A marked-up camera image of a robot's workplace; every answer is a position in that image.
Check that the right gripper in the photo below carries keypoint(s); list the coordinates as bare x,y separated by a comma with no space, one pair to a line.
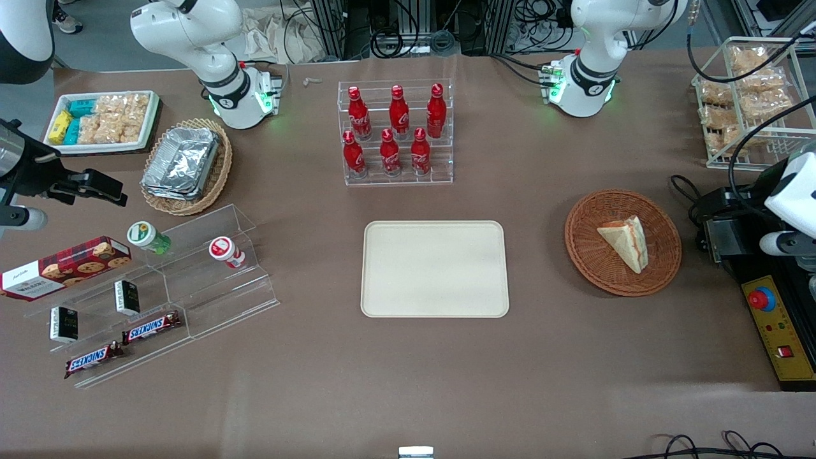
39,173

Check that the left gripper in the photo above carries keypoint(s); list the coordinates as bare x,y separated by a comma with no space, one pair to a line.
747,203

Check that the triangular sandwich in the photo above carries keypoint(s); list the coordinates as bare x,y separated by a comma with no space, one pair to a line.
628,242

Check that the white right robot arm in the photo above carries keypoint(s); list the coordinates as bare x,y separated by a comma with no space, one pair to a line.
220,83

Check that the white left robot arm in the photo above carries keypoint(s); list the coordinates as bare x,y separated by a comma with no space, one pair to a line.
593,76

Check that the white rectangular snack tray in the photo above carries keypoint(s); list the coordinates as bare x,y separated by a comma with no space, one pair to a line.
152,124

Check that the light oval wicker basket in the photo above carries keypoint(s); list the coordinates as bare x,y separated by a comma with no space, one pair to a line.
220,172

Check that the round brown wicker basket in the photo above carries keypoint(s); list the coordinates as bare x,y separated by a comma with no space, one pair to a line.
590,255

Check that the beige plastic serving tray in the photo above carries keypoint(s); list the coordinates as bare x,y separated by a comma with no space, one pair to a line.
435,269

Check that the black device with grey panel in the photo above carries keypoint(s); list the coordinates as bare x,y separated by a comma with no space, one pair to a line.
727,241

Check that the green capped drink bottle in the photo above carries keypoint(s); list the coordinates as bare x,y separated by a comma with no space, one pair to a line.
143,234

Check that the clear rice cracker packet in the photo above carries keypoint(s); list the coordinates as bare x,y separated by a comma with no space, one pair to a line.
89,130
108,131
133,129
109,106
136,104

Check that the blue snack packet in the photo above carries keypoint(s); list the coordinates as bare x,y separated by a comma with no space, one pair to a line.
83,108
72,132

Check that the stacked aluminium foil trays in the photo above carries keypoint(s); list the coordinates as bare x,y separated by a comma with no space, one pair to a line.
182,162

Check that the yellow snack packet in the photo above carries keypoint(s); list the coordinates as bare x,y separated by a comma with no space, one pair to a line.
60,126

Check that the red tartan cookie box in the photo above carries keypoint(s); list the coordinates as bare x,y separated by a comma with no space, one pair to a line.
64,268

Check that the small black white box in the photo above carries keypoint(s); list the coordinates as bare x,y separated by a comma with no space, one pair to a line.
64,325
127,298

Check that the red capped drink bottle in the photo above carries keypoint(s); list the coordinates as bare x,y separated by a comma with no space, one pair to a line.
223,250

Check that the black yellow emergency stop box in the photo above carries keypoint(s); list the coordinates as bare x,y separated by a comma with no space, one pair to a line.
781,331

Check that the snickers chocolate bar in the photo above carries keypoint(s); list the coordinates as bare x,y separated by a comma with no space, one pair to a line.
92,360
152,327

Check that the clear acrylic stepped display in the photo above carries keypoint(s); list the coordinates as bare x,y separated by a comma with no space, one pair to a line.
217,299

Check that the grey sneaker shoe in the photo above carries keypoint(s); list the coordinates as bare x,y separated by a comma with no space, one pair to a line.
67,22

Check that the beige cloth bag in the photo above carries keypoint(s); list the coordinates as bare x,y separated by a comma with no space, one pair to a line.
274,35

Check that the small beige clip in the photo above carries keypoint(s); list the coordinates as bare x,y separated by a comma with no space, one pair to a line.
312,81

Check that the red cola bottle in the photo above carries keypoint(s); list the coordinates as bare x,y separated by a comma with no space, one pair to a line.
359,118
420,153
353,156
436,113
389,155
400,115

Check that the clear acrylic bottle rack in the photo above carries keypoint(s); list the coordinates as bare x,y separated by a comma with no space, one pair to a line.
440,175

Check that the aluminium frame post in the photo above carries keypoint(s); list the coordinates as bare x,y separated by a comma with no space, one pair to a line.
507,25
331,29

